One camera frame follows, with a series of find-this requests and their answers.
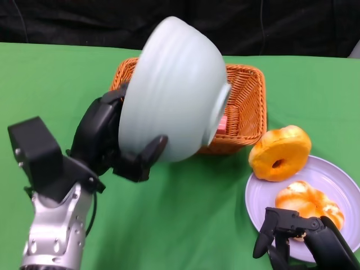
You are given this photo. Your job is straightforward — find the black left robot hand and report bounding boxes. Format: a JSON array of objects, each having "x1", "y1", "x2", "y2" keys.
[{"x1": 70, "y1": 83, "x2": 169, "y2": 183}]

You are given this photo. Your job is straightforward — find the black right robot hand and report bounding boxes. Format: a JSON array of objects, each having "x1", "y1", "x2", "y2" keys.
[{"x1": 252, "y1": 207, "x2": 360, "y2": 270}]

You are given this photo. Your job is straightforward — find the orange striped bread bun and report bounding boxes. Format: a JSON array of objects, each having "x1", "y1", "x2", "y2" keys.
[
  {"x1": 249, "y1": 125, "x2": 312, "y2": 182},
  {"x1": 274, "y1": 180, "x2": 345, "y2": 243}
]

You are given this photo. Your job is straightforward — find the pale green ribbed bowl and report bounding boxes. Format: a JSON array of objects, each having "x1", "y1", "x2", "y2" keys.
[{"x1": 118, "y1": 16, "x2": 233, "y2": 164}]

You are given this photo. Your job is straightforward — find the pink cake with cherry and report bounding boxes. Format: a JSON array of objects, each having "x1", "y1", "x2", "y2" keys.
[{"x1": 215, "y1": 114, "x2": 228, "y2": 135}]

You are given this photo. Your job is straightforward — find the lavender round plate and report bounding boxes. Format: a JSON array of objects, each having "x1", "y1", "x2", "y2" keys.
[{"x1": 244, "y1": 155, "x2": 360, "y2": 264}]

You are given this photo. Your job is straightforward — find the orange wicker basket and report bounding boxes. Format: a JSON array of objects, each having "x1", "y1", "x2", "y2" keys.
[{"x1": 109, "y1": 57, "x2": 267, "y2": 155}]

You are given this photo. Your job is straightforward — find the green tablecloth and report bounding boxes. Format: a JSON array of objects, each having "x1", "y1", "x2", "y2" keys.
[{"x1": 0, "y1": 42, "x2": 360, "y2": 270}]

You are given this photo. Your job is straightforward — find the black backdrop curtain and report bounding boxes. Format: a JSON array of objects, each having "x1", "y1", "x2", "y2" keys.
[{"x1": 0, "y1": 0, "x2": 360, "y2": 60}]

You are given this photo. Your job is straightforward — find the pale grey background object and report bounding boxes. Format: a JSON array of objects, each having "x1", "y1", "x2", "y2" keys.
[{"x1": 347, "y1": 41, "x2": 360, "y2": 60}]

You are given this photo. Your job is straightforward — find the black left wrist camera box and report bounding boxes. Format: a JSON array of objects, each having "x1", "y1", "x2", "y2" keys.
[{"x1": 7, "y1": 116, "x2": 106, "y2": 203}]

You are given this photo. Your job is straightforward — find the thin grey cable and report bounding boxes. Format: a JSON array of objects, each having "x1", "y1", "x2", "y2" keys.
[
  {"x1": 14, "y1": 0, "x2": 31, "y2": 44},
  {"x1": 259, "y1": 0, "x2": 267, "y2": 55}
]

